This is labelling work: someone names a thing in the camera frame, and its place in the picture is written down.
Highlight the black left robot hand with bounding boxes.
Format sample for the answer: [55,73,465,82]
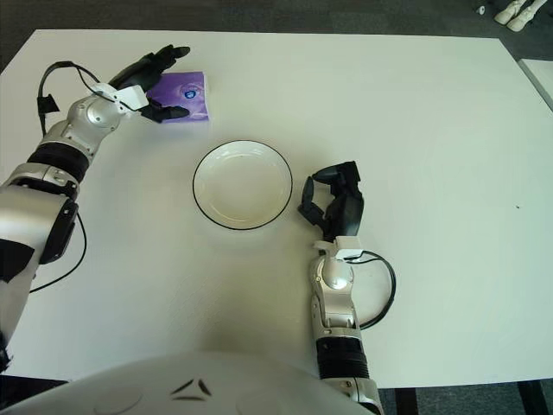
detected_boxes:
[107,44,192,125]

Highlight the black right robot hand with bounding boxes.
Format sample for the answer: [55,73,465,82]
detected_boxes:
[296,161,366,243]

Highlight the purple tissue paper pack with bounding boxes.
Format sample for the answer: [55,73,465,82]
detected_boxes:
[145,71,213,129]

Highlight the white plate with black rim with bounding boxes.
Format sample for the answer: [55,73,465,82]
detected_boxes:
[192,138,294,230]

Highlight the black table leg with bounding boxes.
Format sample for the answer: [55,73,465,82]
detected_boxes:
[518,380,543,415]
[395,387,418,415]

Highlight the white side table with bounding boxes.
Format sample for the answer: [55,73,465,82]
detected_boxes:
[517,58,553,112]

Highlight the white humanoid robot foot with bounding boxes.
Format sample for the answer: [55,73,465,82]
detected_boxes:
[494,1,522,25]
[507,0,546,32]

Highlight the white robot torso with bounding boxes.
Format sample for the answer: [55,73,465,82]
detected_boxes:
[0,348,372,415]

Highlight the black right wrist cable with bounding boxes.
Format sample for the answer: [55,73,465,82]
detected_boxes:
[345,250,397,332]

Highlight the thick black left wrist cable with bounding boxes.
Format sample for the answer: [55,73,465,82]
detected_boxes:
[36,61,114,138]

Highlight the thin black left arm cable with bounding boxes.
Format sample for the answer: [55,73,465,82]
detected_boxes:
[29,210,87,294]

